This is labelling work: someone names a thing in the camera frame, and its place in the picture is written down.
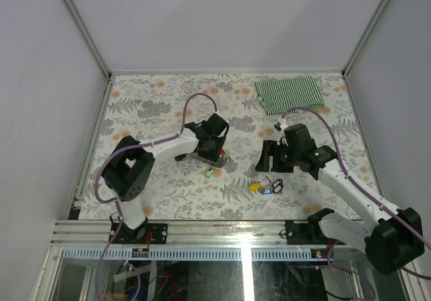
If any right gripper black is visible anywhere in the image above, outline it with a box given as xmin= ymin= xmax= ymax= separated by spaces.
xmin=255 ymin=140 xmax=300 ymax=173

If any metal key holder red handle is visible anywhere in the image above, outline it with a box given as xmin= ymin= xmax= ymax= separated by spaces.
xmin=190 ymin=149 xmax=228 ymax=168

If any black head key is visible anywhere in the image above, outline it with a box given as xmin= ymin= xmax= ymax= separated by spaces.
xmin=174 ymin=154 xmax=187 ymax=162

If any green key tag with key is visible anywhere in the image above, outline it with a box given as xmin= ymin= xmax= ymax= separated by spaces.
xmin=204 ymin=168 xmax=216 ymax=179

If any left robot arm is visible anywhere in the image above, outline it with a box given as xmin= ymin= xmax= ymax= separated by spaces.
xmin=101 ymin=113 xmax=229 ymax=244

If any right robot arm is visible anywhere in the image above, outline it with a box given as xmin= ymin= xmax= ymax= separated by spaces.
xmin=255 ymin=123 xmax=425 ymax=275

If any silver key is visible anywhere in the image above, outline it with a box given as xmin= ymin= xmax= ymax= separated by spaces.
xmin=265 ymin=176 xmax=272 ymax=188

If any black key tag upper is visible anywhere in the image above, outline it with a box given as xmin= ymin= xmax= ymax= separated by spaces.
xmin=271 ymin=179 xmax=283 ymax=188

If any black key tag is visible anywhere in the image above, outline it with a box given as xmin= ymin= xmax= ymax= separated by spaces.
xmin=271 ymin=179 xmax=283 ymax=188
xmin=272 ymin=184 xmax=284 ymax=194

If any black key tag lower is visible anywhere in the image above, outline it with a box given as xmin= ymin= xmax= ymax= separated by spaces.
xmin=272 ymin=184 xmax=284 ymax=194

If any yellow key tag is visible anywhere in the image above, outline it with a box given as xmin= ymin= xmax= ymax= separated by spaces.
xmin=248 ymin=182 xmax=262 ymax=192

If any blue key tag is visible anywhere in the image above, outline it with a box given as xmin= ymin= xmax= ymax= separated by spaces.
xmin=262 ymin=188 xmax=273 ymax=195

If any green white striped cloth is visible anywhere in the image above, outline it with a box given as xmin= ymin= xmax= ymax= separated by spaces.
xmin=255 ymin=76 xmax=325 ymax=116

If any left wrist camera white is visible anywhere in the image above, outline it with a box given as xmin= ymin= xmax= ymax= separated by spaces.
xmin=214 ymin=113 xmax=229 ymax=136

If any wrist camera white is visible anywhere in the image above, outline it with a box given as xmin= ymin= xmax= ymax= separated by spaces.
xmin=214 ymin=113 xmax=229 ymax=136
xmin=274 ymin=118 xmax=288 ymax=145

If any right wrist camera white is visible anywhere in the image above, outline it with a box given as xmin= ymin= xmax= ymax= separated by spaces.
xmin=274 ymin=118 xmax=288 ymax=145

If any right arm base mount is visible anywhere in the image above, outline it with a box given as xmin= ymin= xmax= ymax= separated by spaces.
xmin=284 ymin=208 xmax=334 ymax=245

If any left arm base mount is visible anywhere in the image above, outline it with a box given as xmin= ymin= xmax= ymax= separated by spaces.
xmin=113 ymin=223 xmax=168 ymax=245

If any white slotted cable duct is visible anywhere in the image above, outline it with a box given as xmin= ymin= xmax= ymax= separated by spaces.
xmin=63 ymin=246 xmax=325 ymax=262

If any aluminium front rail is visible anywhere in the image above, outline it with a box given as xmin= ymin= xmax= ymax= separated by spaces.
xmin=50 ymin=220 xmax=289 ymax=248

